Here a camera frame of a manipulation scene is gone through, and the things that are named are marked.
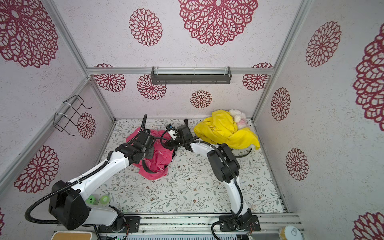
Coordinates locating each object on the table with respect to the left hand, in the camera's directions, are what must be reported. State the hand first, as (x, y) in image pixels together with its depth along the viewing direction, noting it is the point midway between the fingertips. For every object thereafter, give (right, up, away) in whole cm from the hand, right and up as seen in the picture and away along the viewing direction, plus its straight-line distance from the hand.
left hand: (146, 150), depth 84 cm
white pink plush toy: (+58, +20, +17) cm, 64 cm away
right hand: (+10, +7, +13) cm, 17 cm away
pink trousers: (+5, -11, +3) cm, 13 cm away
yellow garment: (+45, +13, +15) cm, 49 cm away
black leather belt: (+3, +13, -14) cm, 19 cm away
